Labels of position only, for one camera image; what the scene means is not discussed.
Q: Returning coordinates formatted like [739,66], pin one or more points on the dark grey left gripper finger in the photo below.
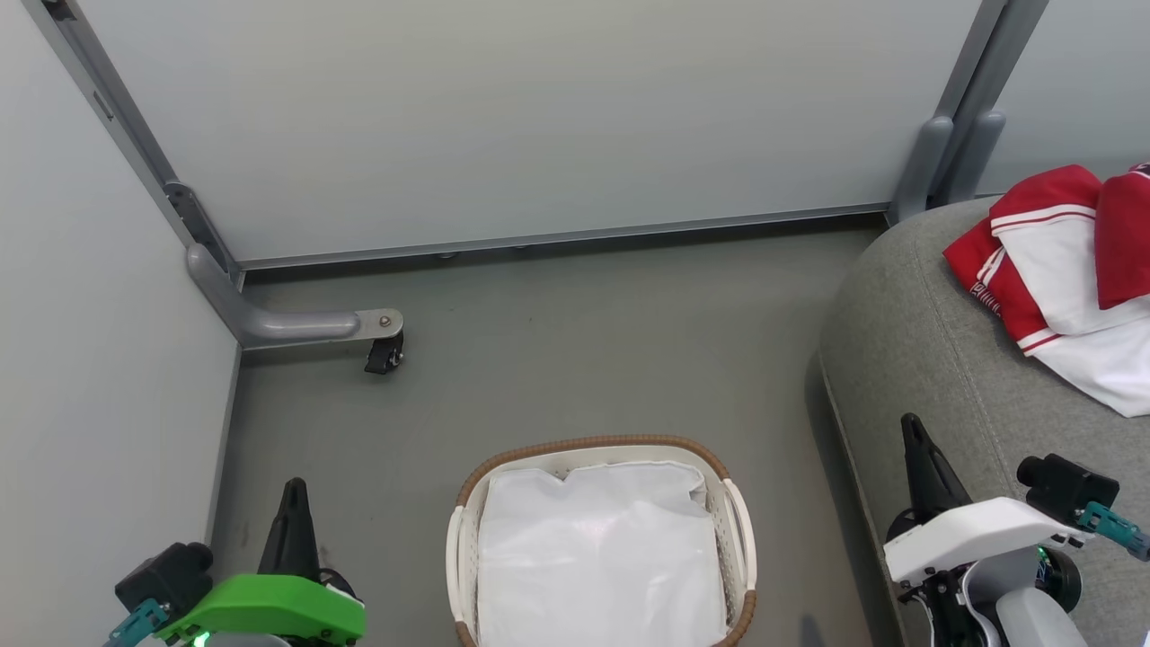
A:
[292,539]

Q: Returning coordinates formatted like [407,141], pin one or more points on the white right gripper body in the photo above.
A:
[970,535]

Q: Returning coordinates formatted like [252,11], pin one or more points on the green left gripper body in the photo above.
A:
[269,607]

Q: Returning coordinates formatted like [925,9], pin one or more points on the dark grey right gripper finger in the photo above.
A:
[930,476]

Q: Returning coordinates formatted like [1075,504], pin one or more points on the red and white jersey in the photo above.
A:
[1042,193]

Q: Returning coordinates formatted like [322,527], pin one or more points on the white basket liner cloth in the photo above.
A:
[593,557]

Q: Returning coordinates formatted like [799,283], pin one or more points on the white laundry basket brown rim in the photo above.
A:
[584,442]

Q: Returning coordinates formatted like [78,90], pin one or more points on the grey fabric sofa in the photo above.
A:
[907,341]

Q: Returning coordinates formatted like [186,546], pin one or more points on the black caster wheel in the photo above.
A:
[384,355]

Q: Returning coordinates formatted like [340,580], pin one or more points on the grey metal partition foot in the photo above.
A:
[296,323]

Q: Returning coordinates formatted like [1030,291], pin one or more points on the grey partition foot pair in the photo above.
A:
[966,117]

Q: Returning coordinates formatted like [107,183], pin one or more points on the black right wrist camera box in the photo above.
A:
[1069,485]

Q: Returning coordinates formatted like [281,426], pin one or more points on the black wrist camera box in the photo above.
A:
[1069,485]
[162,580]

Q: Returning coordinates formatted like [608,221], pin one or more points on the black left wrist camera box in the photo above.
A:
[162,580]

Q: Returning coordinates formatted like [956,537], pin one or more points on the grey partition bottom rail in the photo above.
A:
[539,238]

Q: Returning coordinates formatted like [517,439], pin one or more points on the grey single partition post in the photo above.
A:
[108,99]

